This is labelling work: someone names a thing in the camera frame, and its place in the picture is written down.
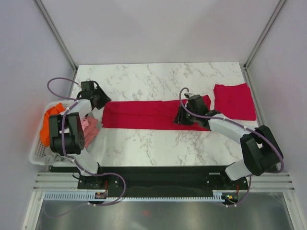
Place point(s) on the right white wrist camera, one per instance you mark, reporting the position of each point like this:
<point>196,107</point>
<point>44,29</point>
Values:
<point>188,94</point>

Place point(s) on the left aluminium frame post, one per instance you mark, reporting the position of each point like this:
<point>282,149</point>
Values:
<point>52,27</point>

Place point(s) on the grey t-shirt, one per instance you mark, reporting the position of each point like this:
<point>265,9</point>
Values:
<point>52,157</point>

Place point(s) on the right aluminium frame post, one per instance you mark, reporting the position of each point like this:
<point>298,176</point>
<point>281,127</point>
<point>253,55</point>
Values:
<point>264,33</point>

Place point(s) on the dusty rose t-shirt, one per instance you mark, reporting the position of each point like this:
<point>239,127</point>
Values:
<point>92,130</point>

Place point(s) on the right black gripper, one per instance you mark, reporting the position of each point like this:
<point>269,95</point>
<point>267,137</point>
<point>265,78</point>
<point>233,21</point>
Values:
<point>180,118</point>

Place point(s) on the orange t-shirt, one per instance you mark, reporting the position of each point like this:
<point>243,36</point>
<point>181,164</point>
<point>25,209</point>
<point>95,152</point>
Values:
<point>44,132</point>

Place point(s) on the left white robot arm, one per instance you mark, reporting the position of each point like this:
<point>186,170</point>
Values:
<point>65,128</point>

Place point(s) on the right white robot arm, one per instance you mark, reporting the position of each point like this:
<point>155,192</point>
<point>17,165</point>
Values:
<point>259,148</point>

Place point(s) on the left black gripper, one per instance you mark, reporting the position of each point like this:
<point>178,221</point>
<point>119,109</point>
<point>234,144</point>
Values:
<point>105,98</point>

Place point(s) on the pink t-shirt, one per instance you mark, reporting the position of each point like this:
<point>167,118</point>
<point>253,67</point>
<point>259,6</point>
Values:
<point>84,123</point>

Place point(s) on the aluminium frame post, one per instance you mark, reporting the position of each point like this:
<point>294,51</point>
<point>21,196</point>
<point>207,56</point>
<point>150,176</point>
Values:
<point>264,33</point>
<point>52,27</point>

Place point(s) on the white plastic laundry basket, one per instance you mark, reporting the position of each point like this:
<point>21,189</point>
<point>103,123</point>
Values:
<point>38,149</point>

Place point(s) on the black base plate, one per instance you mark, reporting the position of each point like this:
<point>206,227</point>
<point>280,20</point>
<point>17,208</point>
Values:
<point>165,182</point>

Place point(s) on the red t-shirt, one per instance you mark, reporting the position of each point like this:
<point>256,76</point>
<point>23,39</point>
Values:
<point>151,115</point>
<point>235,102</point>

